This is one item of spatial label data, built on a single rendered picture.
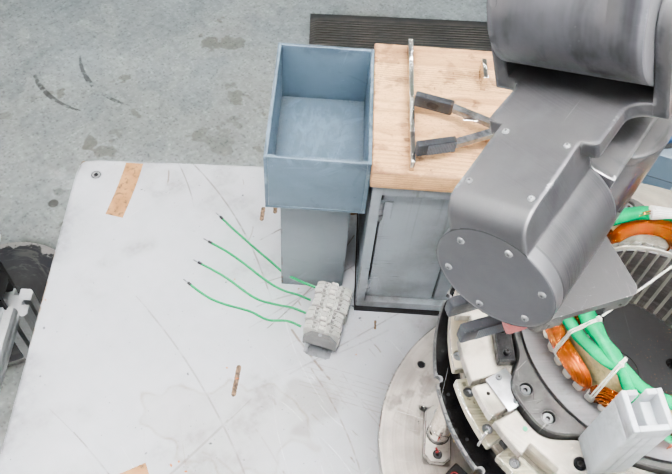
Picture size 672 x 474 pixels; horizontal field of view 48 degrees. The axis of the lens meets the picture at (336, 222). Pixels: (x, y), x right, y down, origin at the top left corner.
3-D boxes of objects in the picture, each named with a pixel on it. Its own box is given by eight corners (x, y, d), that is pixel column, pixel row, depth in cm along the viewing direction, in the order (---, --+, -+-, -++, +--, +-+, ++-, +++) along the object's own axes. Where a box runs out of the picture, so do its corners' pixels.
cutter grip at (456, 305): (448, 318, 51) (452, 307, 49) (443, 308, 51) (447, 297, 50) (501, 303, 52) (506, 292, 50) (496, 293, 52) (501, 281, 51)
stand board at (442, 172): (369, 187, 75) (371, 172, 73) (372, 58, 86) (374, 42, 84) (566, 201, 76) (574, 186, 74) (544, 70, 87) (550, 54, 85)
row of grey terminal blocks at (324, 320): (333, 362, 92) (335, 347, 89) (296, 351, 93) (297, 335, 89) (355, 295, 98) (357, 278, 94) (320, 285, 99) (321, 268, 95)
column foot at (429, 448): (450, 410, 87) (451, 407, 87) (449, 466, 83) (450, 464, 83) (424, 407, 87) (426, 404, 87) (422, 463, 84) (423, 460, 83)
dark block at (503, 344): (507, 327, 61) (510, 319, 60) (513, 366, 59) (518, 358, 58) (490, 327, 61) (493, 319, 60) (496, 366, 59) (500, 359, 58)
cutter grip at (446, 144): (416, 157, 73) (418, 146, 72) (413, 151, 73) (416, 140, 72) (455, 152, 74) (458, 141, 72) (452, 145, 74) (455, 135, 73)
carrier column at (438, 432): (427, 447, 85) (462, 370, 68) (425, 425, 86) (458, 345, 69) (448, 446, 85) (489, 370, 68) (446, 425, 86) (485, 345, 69)
